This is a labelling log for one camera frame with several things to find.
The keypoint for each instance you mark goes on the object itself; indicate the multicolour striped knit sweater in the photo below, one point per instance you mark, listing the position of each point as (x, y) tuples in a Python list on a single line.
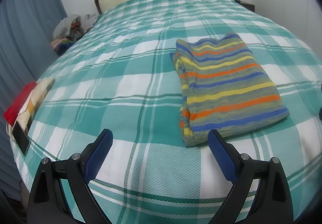
[(223, 88)]

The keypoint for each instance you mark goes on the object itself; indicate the cream orange patterned folded cloth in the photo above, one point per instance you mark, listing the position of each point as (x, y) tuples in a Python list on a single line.
[(31, 106)]

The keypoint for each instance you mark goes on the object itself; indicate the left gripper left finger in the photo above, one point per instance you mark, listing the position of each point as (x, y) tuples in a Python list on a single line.
[(47, 200)]

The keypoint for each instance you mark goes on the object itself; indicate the red folded garment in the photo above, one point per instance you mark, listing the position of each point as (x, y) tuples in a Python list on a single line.
[(11, 113)]

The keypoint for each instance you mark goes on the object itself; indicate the dark bedside table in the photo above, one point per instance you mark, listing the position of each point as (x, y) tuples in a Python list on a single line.
[(246, 5)]

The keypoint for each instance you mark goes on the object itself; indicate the pile of clothes by bed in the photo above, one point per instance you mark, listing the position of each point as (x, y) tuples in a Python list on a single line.
[(66, 33)]

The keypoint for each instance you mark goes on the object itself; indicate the blue grey curtain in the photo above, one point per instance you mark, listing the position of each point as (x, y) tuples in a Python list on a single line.
[(26, 34)]

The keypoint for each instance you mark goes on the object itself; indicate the black smartphone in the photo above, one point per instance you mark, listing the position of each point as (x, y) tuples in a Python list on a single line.
[(21, 138)]

